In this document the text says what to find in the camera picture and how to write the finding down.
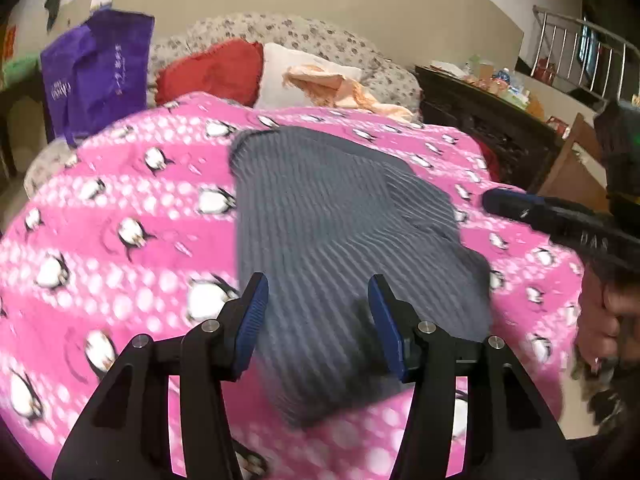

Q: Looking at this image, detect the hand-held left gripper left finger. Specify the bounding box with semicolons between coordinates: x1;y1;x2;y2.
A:
52;272;270;480

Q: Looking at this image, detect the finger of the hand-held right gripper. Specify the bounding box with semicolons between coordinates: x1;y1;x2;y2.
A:
482;187;640;267

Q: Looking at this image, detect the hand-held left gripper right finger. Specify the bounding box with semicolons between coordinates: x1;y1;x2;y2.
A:
367;275;576;480

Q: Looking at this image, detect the grey striped suit jacket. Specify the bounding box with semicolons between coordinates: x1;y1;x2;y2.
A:
228;126;493;428

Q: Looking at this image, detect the person's right hand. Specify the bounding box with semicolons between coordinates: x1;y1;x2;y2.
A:
575;265;640;376

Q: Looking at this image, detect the red cloth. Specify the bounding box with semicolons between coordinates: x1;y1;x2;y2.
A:
477;142;502;183

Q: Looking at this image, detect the brown wooden board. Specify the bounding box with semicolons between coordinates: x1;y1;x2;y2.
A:
536;112;610;202

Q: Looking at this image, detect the dark carved wooden cabinet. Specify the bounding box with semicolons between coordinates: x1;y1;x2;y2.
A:
414;64;567;192

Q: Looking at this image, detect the metal stair railing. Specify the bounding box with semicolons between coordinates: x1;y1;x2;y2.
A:
530;4;640;107

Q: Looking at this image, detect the clutter of bottles and boxes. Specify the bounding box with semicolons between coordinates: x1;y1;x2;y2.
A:
430;54;547;117

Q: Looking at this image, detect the pink penguin blanket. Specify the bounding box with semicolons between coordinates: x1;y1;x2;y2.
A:
0;91;586;480

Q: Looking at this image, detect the peach fringed scarf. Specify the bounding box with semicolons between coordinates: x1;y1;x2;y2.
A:
282;64;416;122

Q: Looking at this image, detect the white pillow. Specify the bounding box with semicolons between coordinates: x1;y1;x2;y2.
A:
254;42;363;111

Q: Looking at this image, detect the red frilled cushion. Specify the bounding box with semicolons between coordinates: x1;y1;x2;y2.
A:
155;40;265;108

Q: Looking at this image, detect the purple tote bag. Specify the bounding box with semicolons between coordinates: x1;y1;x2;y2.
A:
40;7;156;147

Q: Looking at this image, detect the dark wooden table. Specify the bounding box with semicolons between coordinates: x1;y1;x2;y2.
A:
0;67;51;181

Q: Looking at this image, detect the green basket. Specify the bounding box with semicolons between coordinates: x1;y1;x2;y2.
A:
2;55;43;83

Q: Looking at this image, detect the dark hanging cloth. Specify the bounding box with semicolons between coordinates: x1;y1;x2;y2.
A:
44;0;67;32

